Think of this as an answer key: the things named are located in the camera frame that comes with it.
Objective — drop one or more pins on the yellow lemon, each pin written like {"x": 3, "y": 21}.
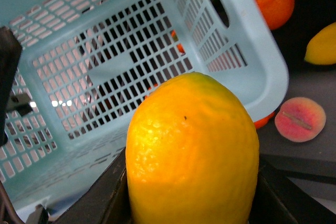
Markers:
{"x": 192, "y": 154}
{"x": 321, "y": 48}

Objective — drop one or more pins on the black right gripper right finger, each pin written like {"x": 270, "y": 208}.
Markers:
{"x": 278, "y": 200}

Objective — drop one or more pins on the orange at left edge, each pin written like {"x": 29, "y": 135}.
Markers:
{"x": 262, "y": 122}

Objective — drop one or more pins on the light blue shopping basket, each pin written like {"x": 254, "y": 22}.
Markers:
{"x": 86, "y": 65}

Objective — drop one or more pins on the large orange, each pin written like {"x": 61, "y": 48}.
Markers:
{"x": 276, "y": 12}

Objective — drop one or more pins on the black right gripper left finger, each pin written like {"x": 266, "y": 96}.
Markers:
{"x": 106, "y": 201}

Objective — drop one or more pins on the pink peach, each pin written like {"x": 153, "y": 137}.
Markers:
{"x": 300, "y": 119}

